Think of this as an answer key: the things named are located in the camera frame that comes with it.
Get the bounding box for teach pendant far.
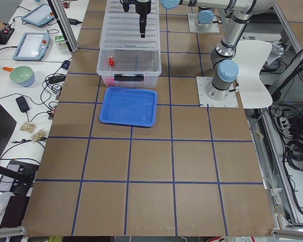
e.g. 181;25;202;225
21;4;55;27

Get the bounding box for black power adapter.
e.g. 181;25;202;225
16;96;30;113

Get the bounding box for white chair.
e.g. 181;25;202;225
233;40;273;109

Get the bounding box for teach pendant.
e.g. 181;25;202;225
21;4;55;27
13;32;51;61

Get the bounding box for clear plastic storage box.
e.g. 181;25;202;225
96;49;162;88

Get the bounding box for green white carton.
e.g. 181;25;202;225
54;35;68;49

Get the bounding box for black box latch handle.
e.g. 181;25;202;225
114;74;144;82

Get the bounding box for teach pendant near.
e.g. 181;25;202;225
13;32;51;61

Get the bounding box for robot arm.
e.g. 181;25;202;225
161;0;274;101
195;8;214;29

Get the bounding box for blue plastic tray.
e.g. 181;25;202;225
99;87;158;127

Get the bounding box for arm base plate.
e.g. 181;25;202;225
196;77;238;108
187;13;220;34

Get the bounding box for aluminium frame post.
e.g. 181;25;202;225
47;0;78;53

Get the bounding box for green bowl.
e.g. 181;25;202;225
10;66;35;87

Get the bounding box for clear plastic box lid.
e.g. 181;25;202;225
99;1;160;51

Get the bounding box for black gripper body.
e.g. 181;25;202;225
120;0;152;38

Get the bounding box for red block middle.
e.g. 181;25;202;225
109;57;115;67

